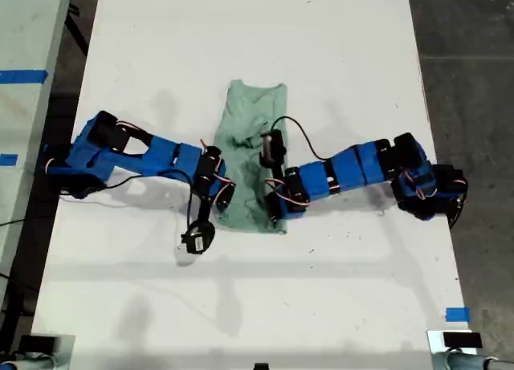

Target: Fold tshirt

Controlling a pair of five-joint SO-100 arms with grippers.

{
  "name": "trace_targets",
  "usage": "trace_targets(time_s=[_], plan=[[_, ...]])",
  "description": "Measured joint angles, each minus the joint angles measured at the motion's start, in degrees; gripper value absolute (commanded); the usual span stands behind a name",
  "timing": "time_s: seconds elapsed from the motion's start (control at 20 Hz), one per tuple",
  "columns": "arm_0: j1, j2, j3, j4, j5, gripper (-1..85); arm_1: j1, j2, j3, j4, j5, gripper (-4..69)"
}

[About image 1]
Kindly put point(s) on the pale green T-shirt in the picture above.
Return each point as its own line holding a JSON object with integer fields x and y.
{"x": 249, "y": 105}

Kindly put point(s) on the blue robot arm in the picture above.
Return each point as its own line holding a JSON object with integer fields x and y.
{"x": 132, "y": 159}
{"x": 361, "y": 165}

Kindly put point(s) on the square blue tape piece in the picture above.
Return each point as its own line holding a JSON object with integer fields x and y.
{"x": 457, "y": 314}

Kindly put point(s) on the short blue tape strip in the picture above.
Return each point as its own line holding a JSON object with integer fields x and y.
{"x": 9, "y": 159}

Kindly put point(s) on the small black box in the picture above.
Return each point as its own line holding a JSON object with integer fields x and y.
{"x": 38, "y": 343}
{"x": 462, "y": 340}

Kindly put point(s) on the long blue tape strip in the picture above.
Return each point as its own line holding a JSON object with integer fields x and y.
{"x": 24, "y": 76}

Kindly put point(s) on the grey-green tube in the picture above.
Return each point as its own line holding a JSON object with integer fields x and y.
{"x": 466, "y": 362}
{"x": 24, "y": 364}

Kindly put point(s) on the camera black stalk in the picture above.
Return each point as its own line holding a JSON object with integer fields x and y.
{"x": 204, "y": 207}
{"x": 279, "y": 170}

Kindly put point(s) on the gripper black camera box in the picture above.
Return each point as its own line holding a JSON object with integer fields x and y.
{"x": 273, "y": 147}
{"x": 198, "y": 237}

